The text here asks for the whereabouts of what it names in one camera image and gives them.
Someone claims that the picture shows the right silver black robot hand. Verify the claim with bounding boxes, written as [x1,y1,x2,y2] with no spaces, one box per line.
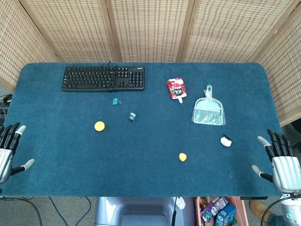
[252,129,301,194]

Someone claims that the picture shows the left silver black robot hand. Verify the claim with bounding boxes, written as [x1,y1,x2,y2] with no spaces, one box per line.
[0,121,35,185]

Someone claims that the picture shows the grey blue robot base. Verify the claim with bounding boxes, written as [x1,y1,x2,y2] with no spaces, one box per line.
[94,196,197,226]

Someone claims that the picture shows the white object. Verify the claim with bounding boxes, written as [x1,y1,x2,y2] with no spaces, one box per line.
[220,134,233,147]

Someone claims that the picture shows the brown leather shoe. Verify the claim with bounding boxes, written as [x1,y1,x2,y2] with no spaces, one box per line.
[249,200,273,223]

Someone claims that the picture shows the pink plastic basket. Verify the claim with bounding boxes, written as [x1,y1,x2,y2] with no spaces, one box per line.
[194,196,249,226]

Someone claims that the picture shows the blue snack package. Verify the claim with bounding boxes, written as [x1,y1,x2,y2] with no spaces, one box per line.
[214,203,238,226]

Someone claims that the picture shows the purple snack package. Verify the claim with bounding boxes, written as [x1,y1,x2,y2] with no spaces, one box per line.
[200,197,229,222]

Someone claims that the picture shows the woven rattan screen panel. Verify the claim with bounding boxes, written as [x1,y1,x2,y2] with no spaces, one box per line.
[0,0,58,93]
[181,0,301,63]
[18,0,123,63]
[246,14,301,128]
[105,0,196,63]

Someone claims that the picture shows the green dustpan set in bag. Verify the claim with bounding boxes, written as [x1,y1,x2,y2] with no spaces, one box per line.
[191,85,227,126]

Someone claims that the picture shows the white power strip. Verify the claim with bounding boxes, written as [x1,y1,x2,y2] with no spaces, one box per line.
[176,196,187,210]

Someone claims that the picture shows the black computer keyboard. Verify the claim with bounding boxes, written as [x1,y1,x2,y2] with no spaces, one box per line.
[61,66,145,92]

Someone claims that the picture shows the blue table cloth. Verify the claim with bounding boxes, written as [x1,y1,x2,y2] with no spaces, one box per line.
[2,61,283,198]

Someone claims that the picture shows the red spouted drink pouch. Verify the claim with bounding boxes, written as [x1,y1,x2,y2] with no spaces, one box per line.
[166,78,188,104]

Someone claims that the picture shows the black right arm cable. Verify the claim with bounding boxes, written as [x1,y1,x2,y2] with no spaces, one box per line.
[260,197,286,224]

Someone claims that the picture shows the blue floor cable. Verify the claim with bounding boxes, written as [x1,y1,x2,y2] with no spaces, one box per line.
[48,196,92,226]

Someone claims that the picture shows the black keyboard cable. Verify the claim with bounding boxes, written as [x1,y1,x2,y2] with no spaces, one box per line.
[100,61,119,93]

